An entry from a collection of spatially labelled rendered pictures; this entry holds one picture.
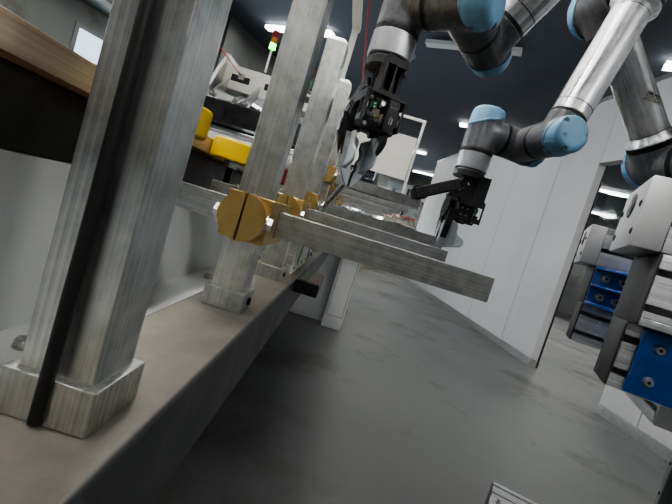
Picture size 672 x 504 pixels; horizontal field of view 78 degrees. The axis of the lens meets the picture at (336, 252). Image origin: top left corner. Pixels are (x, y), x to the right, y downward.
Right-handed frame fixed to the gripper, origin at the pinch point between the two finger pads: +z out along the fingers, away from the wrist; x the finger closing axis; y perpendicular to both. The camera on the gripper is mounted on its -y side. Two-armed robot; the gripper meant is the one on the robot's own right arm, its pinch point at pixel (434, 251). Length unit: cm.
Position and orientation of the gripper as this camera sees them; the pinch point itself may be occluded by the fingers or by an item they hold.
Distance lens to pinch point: 101.8
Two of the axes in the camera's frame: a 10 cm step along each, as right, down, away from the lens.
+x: 0.3, -0.7, 10.0
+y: 9.5, 3.0, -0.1
